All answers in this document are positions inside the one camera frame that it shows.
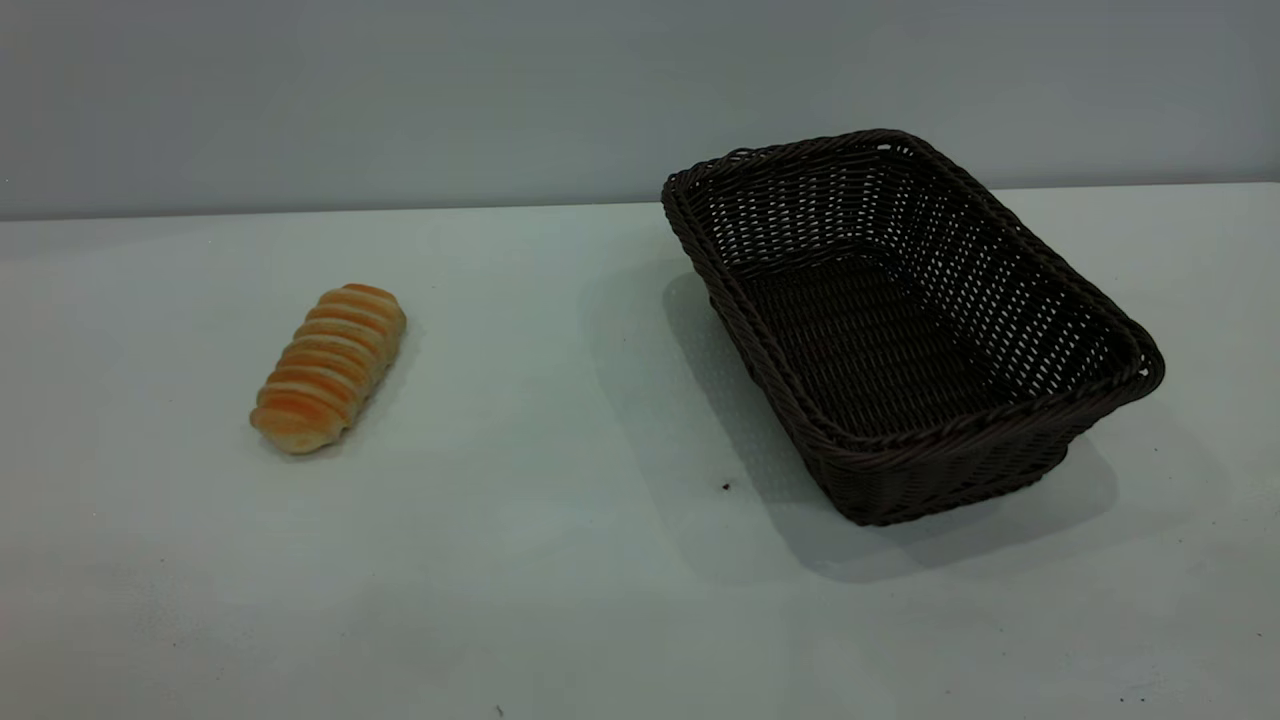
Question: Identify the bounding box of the dark brown wicker basket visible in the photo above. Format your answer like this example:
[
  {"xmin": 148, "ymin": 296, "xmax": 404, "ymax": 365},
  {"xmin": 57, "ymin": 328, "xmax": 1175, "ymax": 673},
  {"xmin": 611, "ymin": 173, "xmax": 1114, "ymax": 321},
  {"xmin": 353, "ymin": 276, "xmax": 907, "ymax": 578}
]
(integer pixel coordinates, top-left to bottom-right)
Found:
[{"xmin": 661, "ymin": 128, "xmax": 1167, "ymax": 527}]

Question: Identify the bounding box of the ridged golden bread roll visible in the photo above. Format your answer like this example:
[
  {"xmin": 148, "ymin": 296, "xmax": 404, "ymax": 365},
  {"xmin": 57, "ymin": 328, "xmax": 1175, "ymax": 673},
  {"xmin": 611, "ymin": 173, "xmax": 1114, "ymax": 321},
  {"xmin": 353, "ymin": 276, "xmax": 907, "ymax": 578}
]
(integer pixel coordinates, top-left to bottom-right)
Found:
[{"xmin": 249, "ymin": 283, "xmax": 408, "ymax": 456}]

